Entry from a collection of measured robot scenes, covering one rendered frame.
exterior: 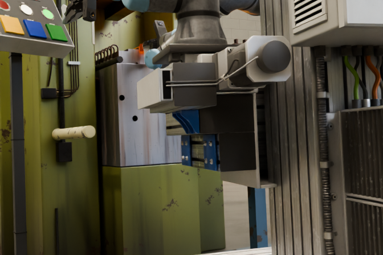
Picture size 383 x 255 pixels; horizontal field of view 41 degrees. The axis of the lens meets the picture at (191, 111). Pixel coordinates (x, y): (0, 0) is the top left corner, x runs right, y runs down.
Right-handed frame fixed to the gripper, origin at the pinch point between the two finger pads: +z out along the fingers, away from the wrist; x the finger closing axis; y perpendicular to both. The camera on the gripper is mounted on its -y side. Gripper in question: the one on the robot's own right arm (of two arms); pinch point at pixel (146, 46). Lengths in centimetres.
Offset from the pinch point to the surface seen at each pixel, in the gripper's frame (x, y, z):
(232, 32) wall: 463, -155, 603
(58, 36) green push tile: -43.4, 0.7, -14.4
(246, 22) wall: 497, -177, 603
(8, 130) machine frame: -50, 34, 61
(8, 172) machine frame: -50, 56, 61
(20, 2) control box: -57, -12, -12
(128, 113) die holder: -11.3, 30.4, -3.3
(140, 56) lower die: -2.0, 4.1, 2.7
